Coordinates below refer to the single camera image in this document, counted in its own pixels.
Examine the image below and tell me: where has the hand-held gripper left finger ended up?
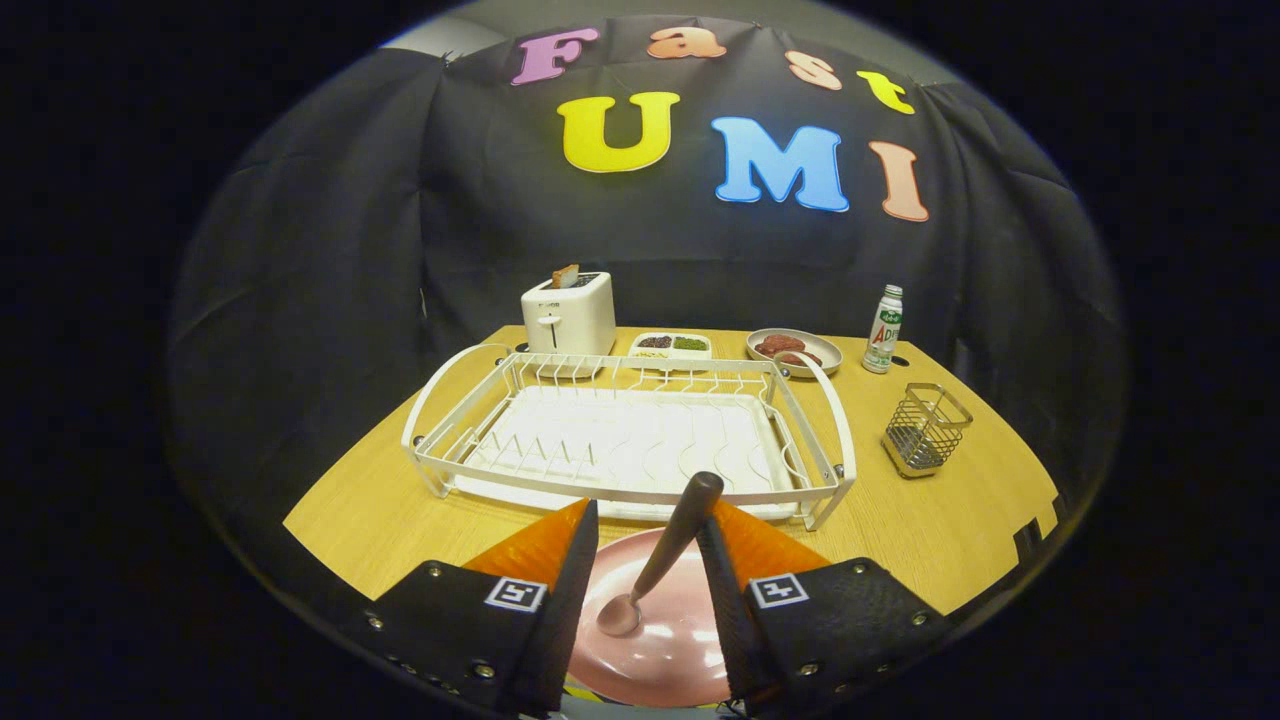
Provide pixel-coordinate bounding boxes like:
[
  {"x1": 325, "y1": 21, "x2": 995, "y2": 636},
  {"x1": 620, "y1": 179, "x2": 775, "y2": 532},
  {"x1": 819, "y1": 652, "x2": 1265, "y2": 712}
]
[{"x1": 362, "y1": 498, "x2": 601, "y2": 717}]

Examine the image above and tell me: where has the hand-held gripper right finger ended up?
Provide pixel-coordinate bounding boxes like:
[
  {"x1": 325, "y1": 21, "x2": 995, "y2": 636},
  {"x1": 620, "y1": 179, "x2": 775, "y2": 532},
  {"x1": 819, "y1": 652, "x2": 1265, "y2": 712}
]
[{"x1": 695, "y1": 500, "x2": 951, "y2": 717}]

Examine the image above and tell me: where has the pink plate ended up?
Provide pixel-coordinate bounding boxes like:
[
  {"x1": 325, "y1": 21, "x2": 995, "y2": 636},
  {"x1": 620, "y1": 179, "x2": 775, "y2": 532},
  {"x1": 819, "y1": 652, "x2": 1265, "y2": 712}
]
[{"x1": 568, "y1": 528, "x2": 736, "y2": 709}]

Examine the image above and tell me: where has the spoon with brown wooden handle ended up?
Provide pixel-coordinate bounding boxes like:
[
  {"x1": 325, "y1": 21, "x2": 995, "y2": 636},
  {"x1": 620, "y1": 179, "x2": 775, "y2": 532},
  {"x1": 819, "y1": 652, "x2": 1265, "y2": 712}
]
[{"x1": 596, "y1": 471, "x2": 725, "y2": 638}]

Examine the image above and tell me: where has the white wire dish rack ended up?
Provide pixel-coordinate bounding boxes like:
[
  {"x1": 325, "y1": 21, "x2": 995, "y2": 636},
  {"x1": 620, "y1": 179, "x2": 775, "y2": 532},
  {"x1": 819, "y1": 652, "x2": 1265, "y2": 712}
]
[{"x1": 401, "y1": 343, "x2": 858, "y2": 532}]

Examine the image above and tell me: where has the metal wire basket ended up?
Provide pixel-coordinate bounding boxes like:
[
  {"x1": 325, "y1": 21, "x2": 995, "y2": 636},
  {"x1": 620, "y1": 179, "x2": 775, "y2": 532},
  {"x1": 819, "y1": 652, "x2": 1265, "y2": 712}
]
[{"x1": 881, "y1": 382, "x2": 974, "y2": 480}]

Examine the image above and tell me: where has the beige plate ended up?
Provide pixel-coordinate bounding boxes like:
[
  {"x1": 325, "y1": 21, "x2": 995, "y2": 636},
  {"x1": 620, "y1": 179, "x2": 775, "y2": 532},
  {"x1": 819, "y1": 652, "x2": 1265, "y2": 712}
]
[{"x1": 746, "y1": 328, "x2": 844, "y2": 379}]

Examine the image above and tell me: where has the white drip tray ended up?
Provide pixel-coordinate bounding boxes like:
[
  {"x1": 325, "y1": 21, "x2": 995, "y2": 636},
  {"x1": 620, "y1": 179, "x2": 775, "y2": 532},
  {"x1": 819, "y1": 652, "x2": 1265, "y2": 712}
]
[{"x1": 455, "y1": 385, "x2": 801, "y2": 523}]

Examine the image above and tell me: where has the white divided tray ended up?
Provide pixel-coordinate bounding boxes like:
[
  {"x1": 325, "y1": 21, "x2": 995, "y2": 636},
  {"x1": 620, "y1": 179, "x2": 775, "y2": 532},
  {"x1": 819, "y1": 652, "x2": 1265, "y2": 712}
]
[{"x1": 629, "y1": 332, "x2": 714, "y2": 373}]

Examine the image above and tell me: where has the white toaster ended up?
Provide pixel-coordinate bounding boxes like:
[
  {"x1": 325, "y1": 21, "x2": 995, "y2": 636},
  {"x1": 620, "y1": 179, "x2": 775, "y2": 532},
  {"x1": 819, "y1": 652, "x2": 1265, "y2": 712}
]
[{"x1": 520, "y1": 270, "x2": 618, "y2": 379}]

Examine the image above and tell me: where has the white drink bottle green cap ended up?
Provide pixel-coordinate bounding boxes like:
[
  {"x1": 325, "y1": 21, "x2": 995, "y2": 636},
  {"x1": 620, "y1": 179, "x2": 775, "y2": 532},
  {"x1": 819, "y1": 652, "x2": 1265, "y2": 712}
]
[{"x1": 861, "y1": 284, "x2": 905, "y2": 375}]

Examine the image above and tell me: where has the black backdrop cloth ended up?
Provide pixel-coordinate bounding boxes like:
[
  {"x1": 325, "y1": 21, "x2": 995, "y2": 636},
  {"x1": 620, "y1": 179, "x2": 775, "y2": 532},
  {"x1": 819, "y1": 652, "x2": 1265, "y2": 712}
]
[{"x1": 165, "y1": 15, "x2": 1126, "y2": 521}]

